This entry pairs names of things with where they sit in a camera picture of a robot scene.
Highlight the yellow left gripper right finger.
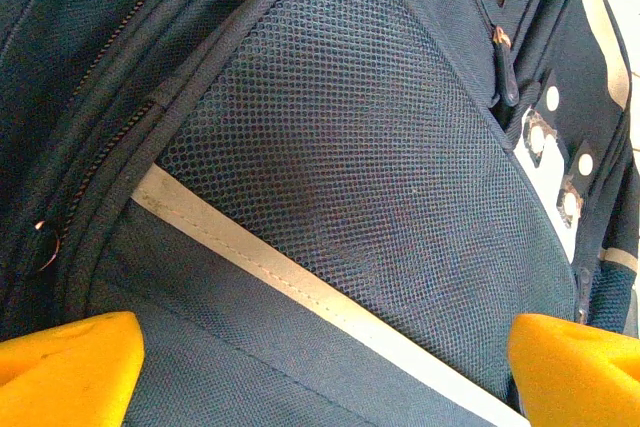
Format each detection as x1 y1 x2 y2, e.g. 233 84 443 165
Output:
507 312 640 427

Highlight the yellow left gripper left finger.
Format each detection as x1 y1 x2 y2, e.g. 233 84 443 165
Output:
0 310 146 427

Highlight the navy blue backpack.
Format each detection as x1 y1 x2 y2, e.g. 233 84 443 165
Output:
0 0 640 427

